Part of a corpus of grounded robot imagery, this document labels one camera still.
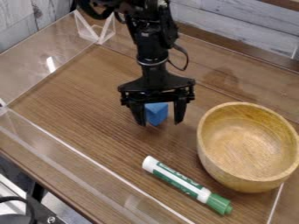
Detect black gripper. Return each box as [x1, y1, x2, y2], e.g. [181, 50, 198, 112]
[117, 61, 194, 126]

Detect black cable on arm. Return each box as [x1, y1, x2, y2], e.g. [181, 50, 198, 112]
[166, 43, 190, 72]

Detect green white marker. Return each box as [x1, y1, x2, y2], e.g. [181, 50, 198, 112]
[142, 156, 232, 215]

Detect clear acrylic tray wall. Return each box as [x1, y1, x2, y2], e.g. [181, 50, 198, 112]
[0, 14, 299, 224]

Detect brown wooden bowl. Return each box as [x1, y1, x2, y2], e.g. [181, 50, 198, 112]
[196, 101, 299, 193]

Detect black equipment with cable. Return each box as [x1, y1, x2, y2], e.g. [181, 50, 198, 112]
[0, 196, 66, 224]

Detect blue foam block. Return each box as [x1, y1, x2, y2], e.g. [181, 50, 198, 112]
[144, 102, 168, 126]

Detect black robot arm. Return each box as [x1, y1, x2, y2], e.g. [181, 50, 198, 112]
[77, 0, 194, 126]

